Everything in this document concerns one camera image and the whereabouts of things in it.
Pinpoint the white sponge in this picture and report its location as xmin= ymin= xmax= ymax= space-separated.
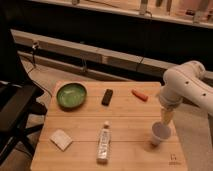
xmin=50 ymin=129 xmax=73 ymax=151

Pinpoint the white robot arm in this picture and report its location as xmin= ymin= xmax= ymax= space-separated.
xmin=158 ymin=61 xmax=213 ymax=125

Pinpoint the orange carrot toy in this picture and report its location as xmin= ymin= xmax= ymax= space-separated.
xmin=131 ymin=90 xmax=148 ymax=102

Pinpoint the black rectangular block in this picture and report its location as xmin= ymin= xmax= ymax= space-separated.
xmin=102 ymin=89 xmax=113 ymax=106

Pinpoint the clear plastic bottle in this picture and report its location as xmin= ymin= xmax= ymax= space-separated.
xmin=96 ymin=121 xmax=111 ymax=164

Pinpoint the green bowl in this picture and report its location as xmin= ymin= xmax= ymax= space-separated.
xmin=56 ymin=83 xmax=87 ymax=109

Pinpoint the black chair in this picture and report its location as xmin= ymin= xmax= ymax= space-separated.
xmin=0 ymin=29 xmax=47 ymax=165

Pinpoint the black cable right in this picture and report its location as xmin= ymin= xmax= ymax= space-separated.
xmin=134 ymin=9 xmax=154 ymax=73

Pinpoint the black cable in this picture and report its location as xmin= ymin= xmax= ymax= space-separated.
xmin=134 ymin=9 xmax=154 ymax=73
xmin=26 ymin=39 xmax=54 ymax=98

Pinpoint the black cable left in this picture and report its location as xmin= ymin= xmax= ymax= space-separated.
xmin=26 ymin=39 xmax=54 ymax=98

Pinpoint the wooden beam rail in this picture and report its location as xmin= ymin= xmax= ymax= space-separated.
xmin=10 ymin=28 xmax=213 ymax=81

